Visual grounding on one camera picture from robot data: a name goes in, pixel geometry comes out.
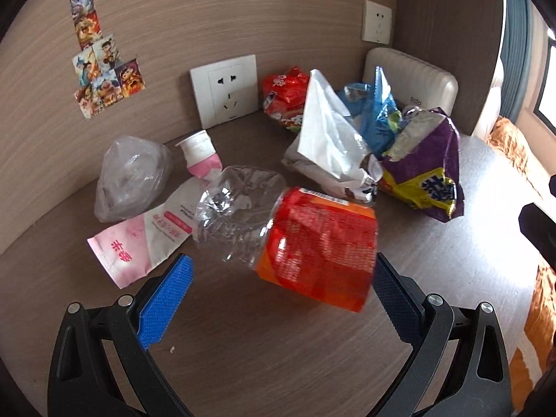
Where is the cluster of cartoon wall stickers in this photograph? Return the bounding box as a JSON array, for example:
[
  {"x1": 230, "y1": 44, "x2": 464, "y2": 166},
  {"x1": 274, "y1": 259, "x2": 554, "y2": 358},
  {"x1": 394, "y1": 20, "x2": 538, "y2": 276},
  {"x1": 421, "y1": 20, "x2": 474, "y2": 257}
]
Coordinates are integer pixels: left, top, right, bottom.
[{"x1": 69, "y1": 0, "x2": 145, "y2": 120}]

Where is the small white wall socket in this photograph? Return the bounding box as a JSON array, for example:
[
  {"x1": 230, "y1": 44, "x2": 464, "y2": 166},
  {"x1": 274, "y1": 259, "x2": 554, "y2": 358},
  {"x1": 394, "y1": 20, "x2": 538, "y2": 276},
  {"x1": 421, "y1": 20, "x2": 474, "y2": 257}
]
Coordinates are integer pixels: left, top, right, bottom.
[{"x1": 362, "y1": 0, "x2": 393, "y2": 45}]

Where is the pink and white packet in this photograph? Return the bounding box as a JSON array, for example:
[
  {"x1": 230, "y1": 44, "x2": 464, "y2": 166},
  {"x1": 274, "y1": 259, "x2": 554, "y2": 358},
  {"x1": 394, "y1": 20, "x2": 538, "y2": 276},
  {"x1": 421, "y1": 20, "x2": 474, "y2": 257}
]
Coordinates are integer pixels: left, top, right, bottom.
[{"x1": 87, "y1": 176, "x2": 218, "y2": 289}]

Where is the red snack packet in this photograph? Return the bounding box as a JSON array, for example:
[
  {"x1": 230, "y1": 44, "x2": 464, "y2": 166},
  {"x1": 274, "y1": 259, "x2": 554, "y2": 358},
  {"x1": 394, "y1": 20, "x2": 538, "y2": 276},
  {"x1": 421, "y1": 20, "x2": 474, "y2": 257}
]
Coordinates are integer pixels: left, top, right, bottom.
[{"x1": 261, "y1": 66, "x2": 311, "y2": 133}]

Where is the blue snack bag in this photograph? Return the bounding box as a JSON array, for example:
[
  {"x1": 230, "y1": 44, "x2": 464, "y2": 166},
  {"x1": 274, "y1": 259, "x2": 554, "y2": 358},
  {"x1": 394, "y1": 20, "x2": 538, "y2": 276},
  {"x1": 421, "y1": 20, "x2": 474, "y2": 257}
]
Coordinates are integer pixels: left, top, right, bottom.
[{"x1": 344, "y1": 66, "x2": 402, "y2": 159}]

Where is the white ribbed appliance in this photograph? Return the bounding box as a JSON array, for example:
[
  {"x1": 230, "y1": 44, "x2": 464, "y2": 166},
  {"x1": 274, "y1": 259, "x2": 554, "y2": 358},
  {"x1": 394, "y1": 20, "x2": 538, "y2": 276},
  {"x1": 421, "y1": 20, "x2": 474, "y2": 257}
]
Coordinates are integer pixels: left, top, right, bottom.
[{"x1": 362, "y1": 48, "x2": 459, "y2": 135}]

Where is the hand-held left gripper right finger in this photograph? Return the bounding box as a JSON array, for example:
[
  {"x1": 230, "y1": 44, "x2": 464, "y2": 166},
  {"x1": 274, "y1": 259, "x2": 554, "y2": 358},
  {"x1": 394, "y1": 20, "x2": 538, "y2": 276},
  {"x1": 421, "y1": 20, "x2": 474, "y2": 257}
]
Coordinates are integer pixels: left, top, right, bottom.
[{"x1": 371, "y1": 252, "x2": 515, "y2": 417}]

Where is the purple snack bag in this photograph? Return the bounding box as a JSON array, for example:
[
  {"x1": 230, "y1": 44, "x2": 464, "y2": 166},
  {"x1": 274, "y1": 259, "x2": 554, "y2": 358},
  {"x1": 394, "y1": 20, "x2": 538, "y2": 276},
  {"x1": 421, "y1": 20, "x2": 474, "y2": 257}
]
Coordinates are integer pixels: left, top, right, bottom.
[{"x1": 374, "y1": 106, "x2": 465, "y2": 223}]

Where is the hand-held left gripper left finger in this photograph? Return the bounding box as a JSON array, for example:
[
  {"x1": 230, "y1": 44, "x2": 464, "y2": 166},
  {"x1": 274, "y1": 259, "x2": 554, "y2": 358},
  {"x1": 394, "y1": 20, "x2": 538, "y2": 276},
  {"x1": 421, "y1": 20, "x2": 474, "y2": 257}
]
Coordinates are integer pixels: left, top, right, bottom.
[{"x1": 47, "y1": 254, "x2": 196, "y2": 417}]

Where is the clear plastic bag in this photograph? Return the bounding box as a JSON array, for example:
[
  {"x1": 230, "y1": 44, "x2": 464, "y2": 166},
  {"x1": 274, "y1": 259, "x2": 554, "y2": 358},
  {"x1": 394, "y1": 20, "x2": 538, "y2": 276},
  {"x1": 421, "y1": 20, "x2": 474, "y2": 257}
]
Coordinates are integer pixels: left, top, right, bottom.
[{"x1": 94, "y1": 136, "x2": 174, "y2": 223}]

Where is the white plastic wrapper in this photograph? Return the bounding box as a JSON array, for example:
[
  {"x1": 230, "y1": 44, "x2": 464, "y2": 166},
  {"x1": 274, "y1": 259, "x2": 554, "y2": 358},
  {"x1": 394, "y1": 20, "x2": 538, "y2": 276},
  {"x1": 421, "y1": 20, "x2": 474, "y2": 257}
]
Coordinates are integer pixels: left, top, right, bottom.
[{"x1": 281, "y1": 69, "x2": 383, "y2": 203}]

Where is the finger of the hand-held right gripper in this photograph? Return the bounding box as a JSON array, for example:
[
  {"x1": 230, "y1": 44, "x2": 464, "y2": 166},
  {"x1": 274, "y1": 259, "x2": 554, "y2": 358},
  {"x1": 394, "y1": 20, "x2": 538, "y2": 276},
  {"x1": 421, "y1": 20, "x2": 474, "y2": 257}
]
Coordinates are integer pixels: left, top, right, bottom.
[{"x1": 518, "y1": 202, "x2": 556, "y2": 267}]

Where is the large white wall socket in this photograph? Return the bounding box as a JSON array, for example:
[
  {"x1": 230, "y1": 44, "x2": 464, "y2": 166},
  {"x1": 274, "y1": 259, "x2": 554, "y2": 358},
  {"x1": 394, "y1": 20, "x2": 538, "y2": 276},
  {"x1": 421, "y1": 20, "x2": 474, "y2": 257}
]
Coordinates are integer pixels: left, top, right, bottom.
[{"x1": 189, "y1": 54, "x2": 258, "y2": 129}]

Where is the window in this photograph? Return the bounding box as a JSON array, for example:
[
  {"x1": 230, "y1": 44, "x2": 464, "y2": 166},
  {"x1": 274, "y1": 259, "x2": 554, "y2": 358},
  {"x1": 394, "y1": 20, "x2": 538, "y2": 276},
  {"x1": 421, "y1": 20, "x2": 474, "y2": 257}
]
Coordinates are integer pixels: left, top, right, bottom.
[{"x1": 532, "y1": 26, "x2": 556, "y2": 131}]

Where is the small pink white yogurt bottle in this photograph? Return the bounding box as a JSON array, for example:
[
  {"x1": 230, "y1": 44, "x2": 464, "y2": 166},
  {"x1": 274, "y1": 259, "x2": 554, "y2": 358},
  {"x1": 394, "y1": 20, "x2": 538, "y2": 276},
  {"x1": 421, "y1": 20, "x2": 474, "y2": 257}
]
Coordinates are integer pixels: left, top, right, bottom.
[{"x1": 175, "y1": 129, "x2": 223, "y2": 180}]

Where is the orange blanket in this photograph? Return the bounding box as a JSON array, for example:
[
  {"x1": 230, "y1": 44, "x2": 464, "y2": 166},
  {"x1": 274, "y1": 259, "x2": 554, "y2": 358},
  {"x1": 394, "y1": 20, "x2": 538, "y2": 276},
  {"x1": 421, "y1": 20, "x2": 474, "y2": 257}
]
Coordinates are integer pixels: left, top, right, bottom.
[{"x1": 485, "y1": 115, "x2": 556, "y2": 417}]

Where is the crushed plastic bottle orange label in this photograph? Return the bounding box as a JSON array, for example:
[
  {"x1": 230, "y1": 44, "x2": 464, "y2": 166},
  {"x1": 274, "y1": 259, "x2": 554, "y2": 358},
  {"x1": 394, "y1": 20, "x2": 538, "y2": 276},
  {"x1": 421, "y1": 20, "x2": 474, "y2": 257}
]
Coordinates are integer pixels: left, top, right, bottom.
[{"x1": 193, "y1": 165, "x2": 378, "y2": 313}]

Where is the grey curtain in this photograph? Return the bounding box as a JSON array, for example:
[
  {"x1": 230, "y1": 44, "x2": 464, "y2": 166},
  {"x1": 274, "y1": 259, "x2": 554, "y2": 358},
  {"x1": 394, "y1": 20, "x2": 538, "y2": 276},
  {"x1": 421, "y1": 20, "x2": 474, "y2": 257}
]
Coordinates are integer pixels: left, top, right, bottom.
[{"x1": 499, "y1": 0, "x2": 533, "y2": 118}]

